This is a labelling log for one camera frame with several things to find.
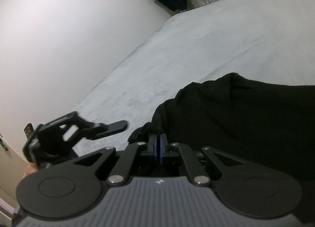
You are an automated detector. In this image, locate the black t-shirt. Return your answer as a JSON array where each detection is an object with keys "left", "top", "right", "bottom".
[{"left": 128, "top": 73, "right": 314, "bottom": 222}]

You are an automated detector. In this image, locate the person left hand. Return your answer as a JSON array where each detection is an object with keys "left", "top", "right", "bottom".
[{"left": 22, "top": 163, "right": 38, "bottom": 179}]

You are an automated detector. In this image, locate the grey bed sheet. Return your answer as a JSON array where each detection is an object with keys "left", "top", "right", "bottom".
[{"left": 74, "top": 0, "right": 314, "bottom": 156}]

